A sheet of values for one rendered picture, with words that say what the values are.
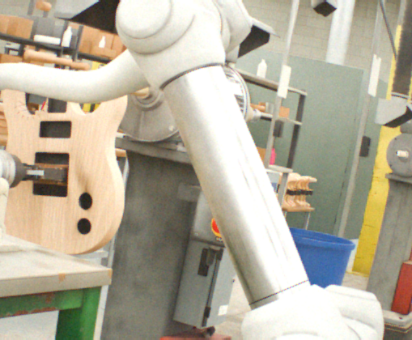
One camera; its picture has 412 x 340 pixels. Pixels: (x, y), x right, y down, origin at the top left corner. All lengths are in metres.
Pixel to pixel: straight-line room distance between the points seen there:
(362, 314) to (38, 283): 0.55
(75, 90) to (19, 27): 8.01
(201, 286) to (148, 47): 1.20
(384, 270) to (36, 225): 3.75
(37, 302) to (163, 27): 0.47
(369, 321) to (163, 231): 1.08
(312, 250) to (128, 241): 2.45
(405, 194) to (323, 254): 0.91
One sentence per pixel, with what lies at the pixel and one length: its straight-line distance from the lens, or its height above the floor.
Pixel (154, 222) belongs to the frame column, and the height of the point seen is 0.92.
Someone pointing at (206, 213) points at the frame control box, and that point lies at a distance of 2.34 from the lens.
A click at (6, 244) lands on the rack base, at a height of 0.94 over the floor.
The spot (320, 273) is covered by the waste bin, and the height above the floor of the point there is 0.55.
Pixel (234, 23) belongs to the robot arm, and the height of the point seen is 1.38.
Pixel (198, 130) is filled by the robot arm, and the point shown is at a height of 1.19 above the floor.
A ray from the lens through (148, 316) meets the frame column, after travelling 2.62.
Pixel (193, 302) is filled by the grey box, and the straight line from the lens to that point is 2.59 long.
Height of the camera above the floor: 1.21
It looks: 3 degrees down
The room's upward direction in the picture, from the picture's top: 11 degrees clockwise
